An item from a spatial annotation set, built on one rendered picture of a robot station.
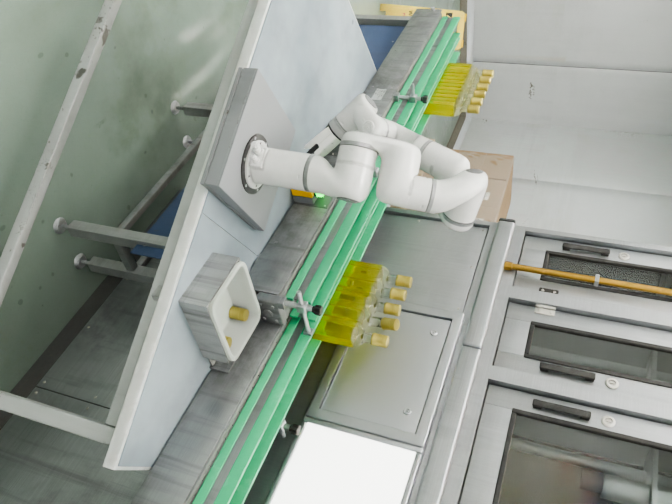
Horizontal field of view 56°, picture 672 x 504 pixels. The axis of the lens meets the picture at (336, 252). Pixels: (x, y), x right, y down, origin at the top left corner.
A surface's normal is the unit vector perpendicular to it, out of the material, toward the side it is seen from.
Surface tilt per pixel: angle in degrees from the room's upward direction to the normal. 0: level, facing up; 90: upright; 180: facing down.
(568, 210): 90
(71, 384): 90
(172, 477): 90
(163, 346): 0
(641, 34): 90
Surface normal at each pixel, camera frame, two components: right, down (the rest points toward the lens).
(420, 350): -0.14, -0.72
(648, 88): -0.36, 0.68
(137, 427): 0.93, 0.16
